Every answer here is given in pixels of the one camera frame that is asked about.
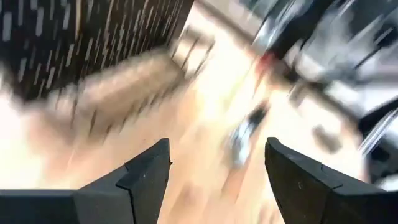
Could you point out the black metal pegboard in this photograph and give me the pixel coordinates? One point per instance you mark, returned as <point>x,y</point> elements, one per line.
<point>77,37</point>

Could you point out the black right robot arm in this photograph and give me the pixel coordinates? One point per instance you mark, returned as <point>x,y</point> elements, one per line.
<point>298,34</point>

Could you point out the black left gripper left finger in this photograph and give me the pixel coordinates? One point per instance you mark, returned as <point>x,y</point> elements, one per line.
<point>140,193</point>

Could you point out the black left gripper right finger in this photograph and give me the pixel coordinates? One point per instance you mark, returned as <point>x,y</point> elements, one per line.
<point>304,193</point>

